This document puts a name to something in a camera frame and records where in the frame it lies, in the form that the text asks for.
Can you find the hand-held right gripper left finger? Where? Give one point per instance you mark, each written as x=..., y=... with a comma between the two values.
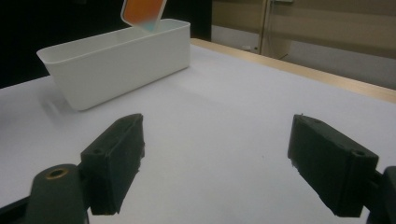
x=112, y=168

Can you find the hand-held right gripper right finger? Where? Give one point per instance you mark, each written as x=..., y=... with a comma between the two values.
x=331, y=168

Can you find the white plastic bin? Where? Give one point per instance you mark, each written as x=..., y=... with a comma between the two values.
x=116, y=63

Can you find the iridescent phone case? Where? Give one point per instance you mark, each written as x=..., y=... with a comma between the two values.
x=144, y=14

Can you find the metal stand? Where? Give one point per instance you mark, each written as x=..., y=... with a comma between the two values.
x=275, y=28

